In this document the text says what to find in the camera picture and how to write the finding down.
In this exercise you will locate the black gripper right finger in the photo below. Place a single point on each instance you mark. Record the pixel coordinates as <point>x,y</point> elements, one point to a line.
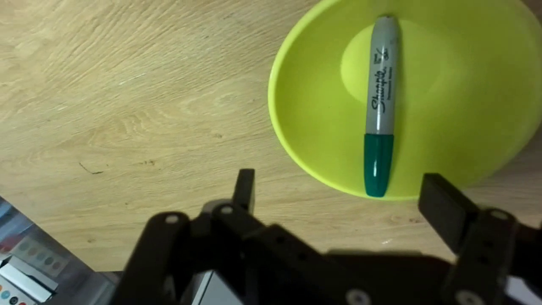
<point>445,205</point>

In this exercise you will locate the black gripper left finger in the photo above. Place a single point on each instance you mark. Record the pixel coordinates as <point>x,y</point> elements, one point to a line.
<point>244,188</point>

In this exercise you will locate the green capped grey marker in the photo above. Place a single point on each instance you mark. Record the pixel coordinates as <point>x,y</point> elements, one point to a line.
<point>379,85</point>

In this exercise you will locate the yellow plastic bowl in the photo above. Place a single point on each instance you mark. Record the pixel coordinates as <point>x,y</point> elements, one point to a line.
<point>450,112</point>

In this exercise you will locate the grey labelled box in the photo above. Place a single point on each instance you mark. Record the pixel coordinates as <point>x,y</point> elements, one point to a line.
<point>34,265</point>

